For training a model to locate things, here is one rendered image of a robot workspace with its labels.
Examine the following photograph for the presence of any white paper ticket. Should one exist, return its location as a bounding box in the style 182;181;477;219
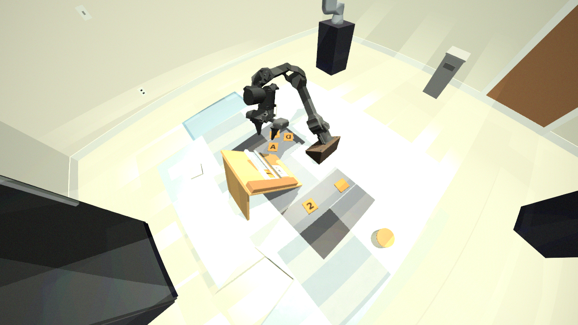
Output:
272;165;289;177

